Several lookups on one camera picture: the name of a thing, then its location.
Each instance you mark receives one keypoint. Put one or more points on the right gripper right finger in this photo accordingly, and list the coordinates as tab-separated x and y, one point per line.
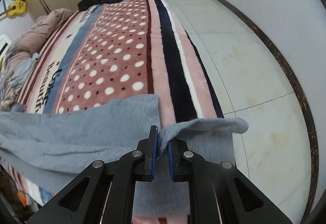
219	193

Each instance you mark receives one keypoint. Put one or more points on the pink patterned quilt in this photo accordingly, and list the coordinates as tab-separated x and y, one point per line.
32	41

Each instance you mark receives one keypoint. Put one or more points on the yellow ukulele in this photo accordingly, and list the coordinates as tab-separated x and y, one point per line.
16	8

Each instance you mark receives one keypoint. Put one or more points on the striped pink fleece blanket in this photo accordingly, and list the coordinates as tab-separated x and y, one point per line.
116	51

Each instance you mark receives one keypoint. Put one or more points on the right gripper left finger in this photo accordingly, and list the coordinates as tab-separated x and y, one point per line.
103	192

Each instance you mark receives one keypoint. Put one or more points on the light blue small garment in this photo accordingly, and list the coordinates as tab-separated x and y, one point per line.
21	73

